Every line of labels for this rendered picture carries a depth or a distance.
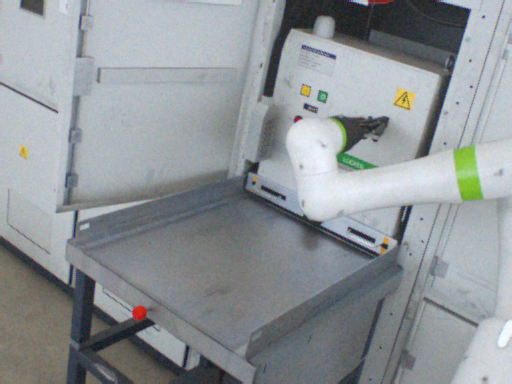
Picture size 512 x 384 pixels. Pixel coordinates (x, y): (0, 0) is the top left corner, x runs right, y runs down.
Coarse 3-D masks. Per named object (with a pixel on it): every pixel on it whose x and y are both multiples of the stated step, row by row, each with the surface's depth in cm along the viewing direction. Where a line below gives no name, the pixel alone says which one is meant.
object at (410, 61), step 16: (304, 32) 189; (336, 32) 205; (352, 48) 180; (368, 48) 187; (384, 48) 193; (400, 64) 173; (416, 64) 178; (432, 64) 183; (448, 80) 173; (432, 96) 169; (432, 112) 173; (432, 128) 177; (400, 208) 181; (400, 224) 186
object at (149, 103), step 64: (128, 0) 168; (192, 0) 177; (256, 0) 195; (64, 64) 163; (128, 64) 176; (192, 64) 190; (64, 128) 168; (128, 128) 185; (192, 128) 200; (64, 192) 179; (128, 192) 194
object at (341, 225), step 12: (252, 180) 210; (264, 180) 207; (264, 192) 208; (276, 192) 205; (288, 192) 202; (288, 204) 203; (348, 216) 192; (336, 228) 194; (348, 228) 191; (360, 228) 189; (372, 228) 187; (372, 240) 187; (396, 240) 183
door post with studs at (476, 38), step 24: (480, 24) 158; (480, 48) 159; (456, 72) 164; (456, 96) 165; (456, 120) 166; (432, 144) 172; (456, 144) 168; (432, 216) 176; (408, 240) 182; (408, 264) 183; (408, 288) 184; (384, 336) 192; (384, 360) 194
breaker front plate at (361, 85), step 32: (288, 64) 194; (352, 64) 181; (384, 64) 175; (288, 96) 196; (352, 96) 183; (384, 96) 177; (416, 96) 172; (288, 128) 199; (416, 128) 173; (288, 160) 201; (384, 160) 181; (384, 224) 185
